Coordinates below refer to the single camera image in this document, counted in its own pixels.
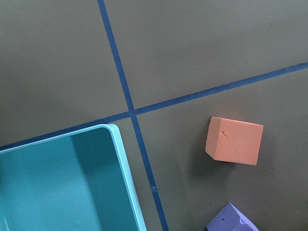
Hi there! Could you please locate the orange foam block left side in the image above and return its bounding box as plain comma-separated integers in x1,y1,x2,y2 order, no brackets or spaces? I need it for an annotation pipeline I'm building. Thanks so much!
205,116,263,166

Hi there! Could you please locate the teal plastic bin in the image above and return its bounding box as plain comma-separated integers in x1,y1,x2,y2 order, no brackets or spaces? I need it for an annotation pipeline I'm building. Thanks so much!
0,124,146,231

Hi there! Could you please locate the purple foam block left side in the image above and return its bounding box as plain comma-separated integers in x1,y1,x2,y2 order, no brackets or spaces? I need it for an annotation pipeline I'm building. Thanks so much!
206,203,259,231

